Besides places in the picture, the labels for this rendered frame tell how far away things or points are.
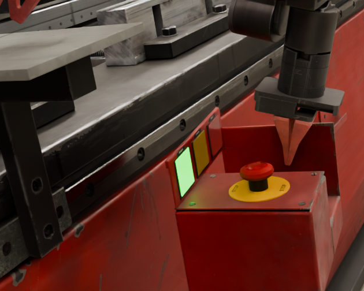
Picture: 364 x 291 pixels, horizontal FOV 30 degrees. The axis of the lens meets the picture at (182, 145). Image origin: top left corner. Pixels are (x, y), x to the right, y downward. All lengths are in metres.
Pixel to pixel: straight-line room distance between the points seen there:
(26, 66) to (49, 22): 0.80
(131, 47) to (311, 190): 0.47
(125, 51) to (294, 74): 0.40
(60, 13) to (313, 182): 0.75
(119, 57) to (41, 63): 0.58
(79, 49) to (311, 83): 0.32
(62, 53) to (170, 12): 0.67
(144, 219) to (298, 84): 0.29
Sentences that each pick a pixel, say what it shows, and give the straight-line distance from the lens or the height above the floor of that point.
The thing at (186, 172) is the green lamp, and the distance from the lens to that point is 0.80.
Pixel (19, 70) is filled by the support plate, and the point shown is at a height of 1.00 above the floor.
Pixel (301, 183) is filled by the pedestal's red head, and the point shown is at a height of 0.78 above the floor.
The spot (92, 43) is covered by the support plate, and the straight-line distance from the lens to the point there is 0.63.
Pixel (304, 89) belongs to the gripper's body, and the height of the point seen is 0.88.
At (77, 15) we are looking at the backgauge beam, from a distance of 1.44.
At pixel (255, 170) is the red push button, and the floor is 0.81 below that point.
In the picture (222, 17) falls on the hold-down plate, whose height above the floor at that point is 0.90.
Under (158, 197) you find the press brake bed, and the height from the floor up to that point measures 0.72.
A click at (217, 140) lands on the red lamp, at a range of 0.92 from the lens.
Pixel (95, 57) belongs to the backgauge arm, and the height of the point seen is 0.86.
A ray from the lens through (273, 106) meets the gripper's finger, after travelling 0.82.
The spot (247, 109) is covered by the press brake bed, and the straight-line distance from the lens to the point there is 1.23.
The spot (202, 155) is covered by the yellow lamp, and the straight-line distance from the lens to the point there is 0.86.
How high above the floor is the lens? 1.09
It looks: 19 degrees down
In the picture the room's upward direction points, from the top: 10 degrees counter-clockwise
